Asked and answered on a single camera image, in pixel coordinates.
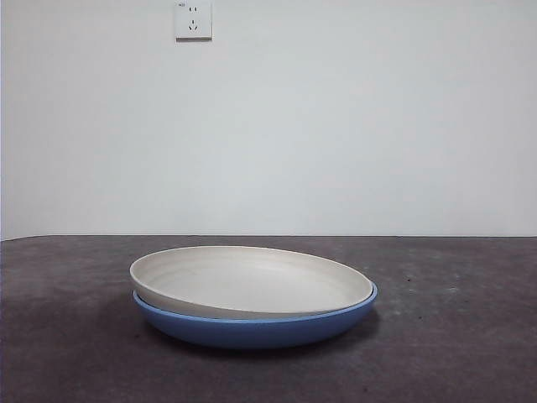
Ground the white round plate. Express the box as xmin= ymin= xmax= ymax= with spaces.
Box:
xmin=128 ymin=245 xmax=374 ymax=321

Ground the blue round plate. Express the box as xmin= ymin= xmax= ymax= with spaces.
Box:
xmin=132 ymin=280 xmax=380 ymax=351

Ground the white wall power socket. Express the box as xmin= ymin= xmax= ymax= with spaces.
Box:
xmin=175 ymin=0 xmax=213 ymax=42

